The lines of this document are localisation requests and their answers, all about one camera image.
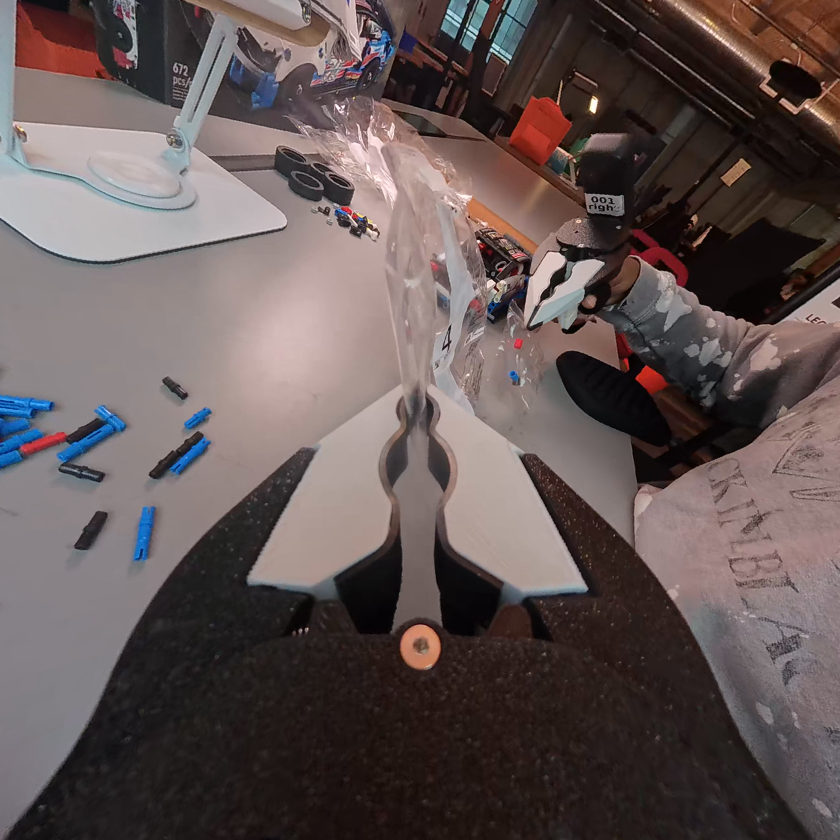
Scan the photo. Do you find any heap of clear plastic bags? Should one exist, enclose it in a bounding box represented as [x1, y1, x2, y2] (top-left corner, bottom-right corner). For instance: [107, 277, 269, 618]
[285, 95, 460, 198]

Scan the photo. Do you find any partly built toy car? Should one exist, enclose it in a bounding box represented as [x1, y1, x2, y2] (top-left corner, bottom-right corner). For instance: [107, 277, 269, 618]
[430, 226, 534, 326]

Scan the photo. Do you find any toy set box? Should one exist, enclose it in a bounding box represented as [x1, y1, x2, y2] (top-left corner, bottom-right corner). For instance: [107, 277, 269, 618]
[92, 0, 399, 120]

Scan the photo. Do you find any pile of small toy pins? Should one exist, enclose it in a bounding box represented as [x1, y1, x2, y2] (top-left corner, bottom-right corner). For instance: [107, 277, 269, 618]
[0, 376, 214, 563]

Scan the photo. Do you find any orange textured object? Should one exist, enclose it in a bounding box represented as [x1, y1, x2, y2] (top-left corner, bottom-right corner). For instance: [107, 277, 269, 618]
[14, 0, 114, 81]

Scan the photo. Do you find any person's right hand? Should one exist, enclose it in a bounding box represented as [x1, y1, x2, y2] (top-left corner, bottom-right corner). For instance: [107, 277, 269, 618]
[577, 255, 643, 317]

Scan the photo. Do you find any heap of small coloured parts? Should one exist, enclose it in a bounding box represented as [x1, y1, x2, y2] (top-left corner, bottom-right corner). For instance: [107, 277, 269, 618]
[310, 204, 382, 239]

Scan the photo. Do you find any person's grey sweatshirt torso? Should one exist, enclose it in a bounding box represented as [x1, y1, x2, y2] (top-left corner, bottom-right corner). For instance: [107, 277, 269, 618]
[632, 381, 840, 840]

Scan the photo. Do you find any black chair armrest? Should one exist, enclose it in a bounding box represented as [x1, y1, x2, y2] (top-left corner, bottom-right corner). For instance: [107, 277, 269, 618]
[556, 350, 674, 448]

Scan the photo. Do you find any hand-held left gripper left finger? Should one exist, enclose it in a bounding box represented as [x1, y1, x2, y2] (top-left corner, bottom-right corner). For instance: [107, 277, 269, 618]
[248, 385, 409, 600]

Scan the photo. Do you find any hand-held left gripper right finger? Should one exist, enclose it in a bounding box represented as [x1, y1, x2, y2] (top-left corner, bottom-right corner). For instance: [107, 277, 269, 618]
[425, 386, 588, 599]

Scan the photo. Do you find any white book stand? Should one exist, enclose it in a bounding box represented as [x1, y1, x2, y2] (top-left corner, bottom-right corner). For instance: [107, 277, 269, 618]
[0, 0, 332, 265]

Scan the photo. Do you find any white sign with black rectangle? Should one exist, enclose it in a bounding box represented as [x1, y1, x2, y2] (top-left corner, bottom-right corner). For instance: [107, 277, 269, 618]
[781, 279, 840, 326]

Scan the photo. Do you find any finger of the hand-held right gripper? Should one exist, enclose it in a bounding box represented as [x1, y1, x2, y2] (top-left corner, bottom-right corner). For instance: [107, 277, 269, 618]
[525, 252, 569, 316]
[526, 258, 606, 333]

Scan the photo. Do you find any clear numbered plastic bag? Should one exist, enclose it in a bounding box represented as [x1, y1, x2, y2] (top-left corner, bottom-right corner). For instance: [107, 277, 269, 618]
[381, 141, 549, 424]

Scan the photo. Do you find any person's right forearm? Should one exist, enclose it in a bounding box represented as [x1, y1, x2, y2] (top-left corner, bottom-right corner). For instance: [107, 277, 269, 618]
[597, 259, 840, 427]

